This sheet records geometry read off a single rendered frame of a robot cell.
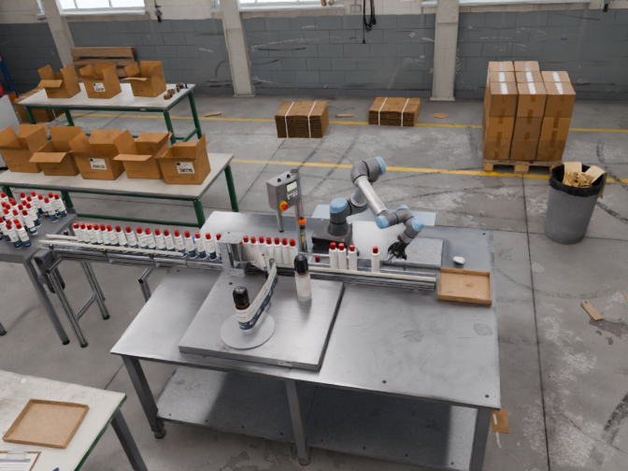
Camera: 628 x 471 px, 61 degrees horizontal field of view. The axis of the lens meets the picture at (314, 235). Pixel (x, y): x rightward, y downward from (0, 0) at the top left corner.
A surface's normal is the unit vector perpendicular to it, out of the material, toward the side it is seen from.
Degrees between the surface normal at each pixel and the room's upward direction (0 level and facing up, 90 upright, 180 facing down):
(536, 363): 0
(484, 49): 90
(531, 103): 90
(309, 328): 0
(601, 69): 90
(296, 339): 0
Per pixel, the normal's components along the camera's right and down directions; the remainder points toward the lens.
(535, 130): -0.11, 0.52
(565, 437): -0.08, -0.82
